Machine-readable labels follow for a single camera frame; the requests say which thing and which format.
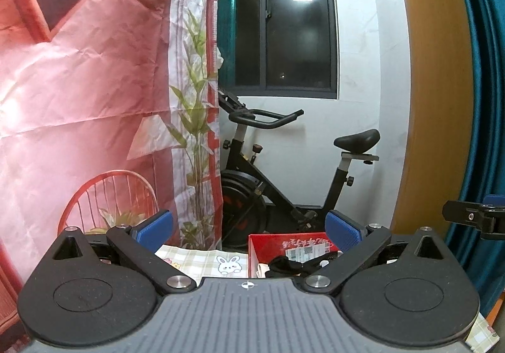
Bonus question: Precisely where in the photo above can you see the black knit glove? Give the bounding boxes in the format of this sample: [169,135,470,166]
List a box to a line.
[264,250,342,278]

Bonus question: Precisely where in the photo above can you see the red strawberry cardboard box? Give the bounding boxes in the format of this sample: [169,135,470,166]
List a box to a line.
[248,232,339,278]

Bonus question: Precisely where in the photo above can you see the checked bunny tablecloth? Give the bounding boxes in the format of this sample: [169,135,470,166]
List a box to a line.
[155,244,248,284]

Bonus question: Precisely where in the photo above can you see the wooden door panel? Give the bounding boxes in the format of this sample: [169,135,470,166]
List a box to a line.
[391,0,473,235]

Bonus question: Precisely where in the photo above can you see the black exercise bike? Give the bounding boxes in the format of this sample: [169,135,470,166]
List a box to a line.
[218,88,381,250]

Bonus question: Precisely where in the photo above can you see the pink printed backdrop cloth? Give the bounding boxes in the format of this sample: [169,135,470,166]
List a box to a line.
[1,0,223,349]

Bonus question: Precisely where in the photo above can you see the dark window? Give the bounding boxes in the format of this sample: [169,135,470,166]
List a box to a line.
[217,0,338,98]

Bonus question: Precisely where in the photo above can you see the teal curtain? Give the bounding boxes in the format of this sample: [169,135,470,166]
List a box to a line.
[446,0,504,315]

